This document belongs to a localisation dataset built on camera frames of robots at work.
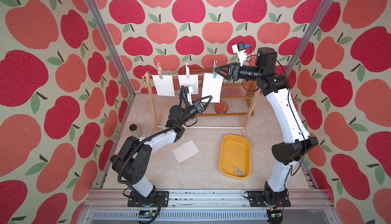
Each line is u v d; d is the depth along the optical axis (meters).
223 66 0.65
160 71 0.66
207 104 0.72
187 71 0.66
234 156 0.88
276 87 0.50
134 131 0.90
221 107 1.08
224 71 0.67
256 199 0.73
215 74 0.66
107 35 0.87
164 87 0.73
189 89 0.69
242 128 1.00
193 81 0.70
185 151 0.91
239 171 0.82
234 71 0.58
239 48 0.58
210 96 0.72
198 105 0.67
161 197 0.75
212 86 0.70
